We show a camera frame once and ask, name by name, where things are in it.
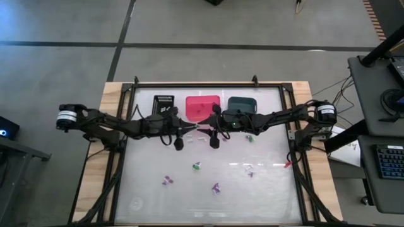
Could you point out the black object base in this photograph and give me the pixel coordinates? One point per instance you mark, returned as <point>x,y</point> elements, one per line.
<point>214,2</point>

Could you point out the black box blue light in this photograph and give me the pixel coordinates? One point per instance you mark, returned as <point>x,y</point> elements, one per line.
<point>8,127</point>

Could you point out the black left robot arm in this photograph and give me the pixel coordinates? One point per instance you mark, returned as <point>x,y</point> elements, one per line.
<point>104,121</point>

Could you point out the white paper sheet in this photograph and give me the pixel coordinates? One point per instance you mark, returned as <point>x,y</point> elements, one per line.
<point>347,153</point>

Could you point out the black metal table frame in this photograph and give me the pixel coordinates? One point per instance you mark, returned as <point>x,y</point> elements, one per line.
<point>206,85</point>

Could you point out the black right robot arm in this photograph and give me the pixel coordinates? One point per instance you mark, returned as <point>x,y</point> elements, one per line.
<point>277,118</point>

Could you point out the black mesh basket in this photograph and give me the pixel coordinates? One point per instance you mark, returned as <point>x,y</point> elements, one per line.
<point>162,101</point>

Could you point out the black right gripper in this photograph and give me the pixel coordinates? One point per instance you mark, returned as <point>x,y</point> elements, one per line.
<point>222,121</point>

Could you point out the pink plastic bin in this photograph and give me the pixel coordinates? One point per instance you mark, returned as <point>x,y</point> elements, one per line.
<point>202,105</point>

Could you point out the black stand pole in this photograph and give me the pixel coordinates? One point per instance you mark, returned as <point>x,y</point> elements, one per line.
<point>382,47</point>

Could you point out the dark mat orange striped edge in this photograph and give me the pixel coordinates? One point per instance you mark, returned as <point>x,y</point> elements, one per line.
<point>389,12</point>

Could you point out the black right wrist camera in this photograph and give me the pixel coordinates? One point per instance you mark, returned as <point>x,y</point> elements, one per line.
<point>234,123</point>

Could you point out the grey side table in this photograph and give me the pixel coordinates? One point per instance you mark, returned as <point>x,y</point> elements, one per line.
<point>12,148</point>

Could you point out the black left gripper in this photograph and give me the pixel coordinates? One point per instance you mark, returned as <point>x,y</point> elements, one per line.
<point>173,126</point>

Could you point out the black headphones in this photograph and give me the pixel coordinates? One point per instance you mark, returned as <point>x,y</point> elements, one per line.
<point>383,102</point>

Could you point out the teal plastic bin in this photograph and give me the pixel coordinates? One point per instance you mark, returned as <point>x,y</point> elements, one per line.
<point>241,104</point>

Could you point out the backlit black keyboard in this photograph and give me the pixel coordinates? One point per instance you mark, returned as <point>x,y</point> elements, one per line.
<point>391,162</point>

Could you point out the desk caster wheel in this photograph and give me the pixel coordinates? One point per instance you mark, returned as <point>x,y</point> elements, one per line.
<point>365,200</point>

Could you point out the grey keyboard tray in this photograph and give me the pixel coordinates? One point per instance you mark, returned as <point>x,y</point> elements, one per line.
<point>388,195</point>

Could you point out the grey desk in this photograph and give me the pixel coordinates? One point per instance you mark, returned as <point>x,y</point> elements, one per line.
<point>369,94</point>

